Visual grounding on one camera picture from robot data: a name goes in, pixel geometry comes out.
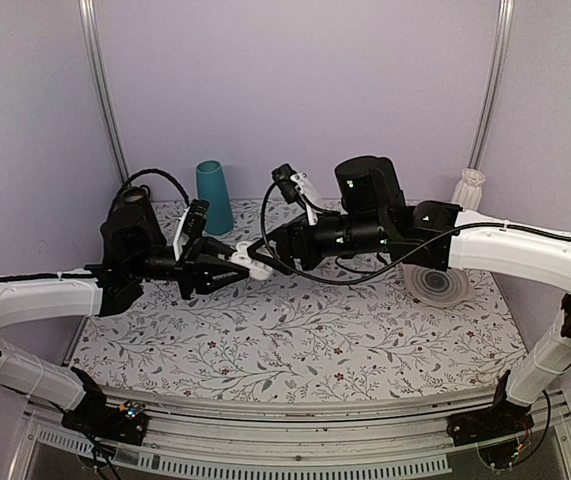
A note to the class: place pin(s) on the left metal frame post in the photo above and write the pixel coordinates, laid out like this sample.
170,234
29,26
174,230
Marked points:
89,25

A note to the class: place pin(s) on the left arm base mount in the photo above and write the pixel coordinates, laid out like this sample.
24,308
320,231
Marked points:
93,417

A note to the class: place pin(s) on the white ribbed vase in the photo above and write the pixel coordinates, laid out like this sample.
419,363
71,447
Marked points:
468,191

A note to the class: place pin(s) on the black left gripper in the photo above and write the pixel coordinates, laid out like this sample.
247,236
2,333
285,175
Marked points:
193,269

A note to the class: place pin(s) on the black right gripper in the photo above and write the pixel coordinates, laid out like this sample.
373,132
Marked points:
285,246

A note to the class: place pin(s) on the metal frame post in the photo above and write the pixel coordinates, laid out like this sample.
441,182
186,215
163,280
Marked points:
89,25
497,63

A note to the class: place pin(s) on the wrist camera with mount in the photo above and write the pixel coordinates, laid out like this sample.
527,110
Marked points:
190,227
296,187

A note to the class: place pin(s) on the teal tapered vase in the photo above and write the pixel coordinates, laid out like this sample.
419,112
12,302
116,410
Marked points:
211,187

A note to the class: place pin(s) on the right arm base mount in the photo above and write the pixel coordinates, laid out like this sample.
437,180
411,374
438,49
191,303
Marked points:
501,418

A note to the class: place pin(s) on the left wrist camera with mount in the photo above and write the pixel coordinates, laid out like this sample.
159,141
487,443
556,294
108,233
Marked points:
190,227

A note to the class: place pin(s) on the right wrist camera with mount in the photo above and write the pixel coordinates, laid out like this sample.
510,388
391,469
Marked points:
296,187

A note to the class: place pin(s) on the right metal frame post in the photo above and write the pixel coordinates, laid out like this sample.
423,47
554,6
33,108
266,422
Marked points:
497,63

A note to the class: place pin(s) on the metal front rail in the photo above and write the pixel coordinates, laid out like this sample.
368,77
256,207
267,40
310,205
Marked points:
217,439

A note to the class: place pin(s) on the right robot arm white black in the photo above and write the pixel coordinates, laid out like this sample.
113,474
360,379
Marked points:
433,234

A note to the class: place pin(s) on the white earbud case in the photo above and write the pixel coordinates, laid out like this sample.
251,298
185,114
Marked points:
257,270

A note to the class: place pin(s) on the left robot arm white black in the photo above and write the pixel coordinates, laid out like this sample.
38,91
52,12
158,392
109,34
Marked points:
77,293

